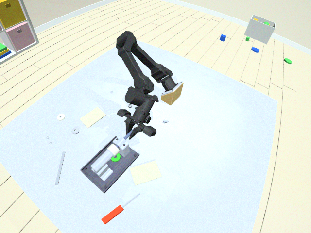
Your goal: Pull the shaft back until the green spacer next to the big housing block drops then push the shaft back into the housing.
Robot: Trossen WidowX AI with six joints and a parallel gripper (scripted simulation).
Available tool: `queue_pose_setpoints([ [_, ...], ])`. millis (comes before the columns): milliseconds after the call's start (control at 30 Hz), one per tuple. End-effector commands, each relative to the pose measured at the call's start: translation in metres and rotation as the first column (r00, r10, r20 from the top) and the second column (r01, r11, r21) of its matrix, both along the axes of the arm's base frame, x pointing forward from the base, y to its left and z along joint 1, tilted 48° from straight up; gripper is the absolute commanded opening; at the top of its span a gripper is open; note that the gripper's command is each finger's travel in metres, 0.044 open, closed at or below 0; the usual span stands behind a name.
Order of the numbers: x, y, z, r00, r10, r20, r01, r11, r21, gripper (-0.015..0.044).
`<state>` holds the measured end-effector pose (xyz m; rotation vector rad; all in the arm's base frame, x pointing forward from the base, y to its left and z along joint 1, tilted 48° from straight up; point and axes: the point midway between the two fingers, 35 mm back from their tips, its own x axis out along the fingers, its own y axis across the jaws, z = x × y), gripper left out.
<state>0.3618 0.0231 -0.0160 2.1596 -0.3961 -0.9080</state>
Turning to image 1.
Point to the green ring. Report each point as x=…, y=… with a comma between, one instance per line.
x=116, y=159

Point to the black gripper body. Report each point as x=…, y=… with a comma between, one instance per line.
x=138, y=118

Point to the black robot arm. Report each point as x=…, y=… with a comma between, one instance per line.
x=126, y=45

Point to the orange-handled screwdriver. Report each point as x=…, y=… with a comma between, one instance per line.
x=115, y=212

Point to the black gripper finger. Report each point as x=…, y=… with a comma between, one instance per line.
x=134, y=132
x=129, y=126

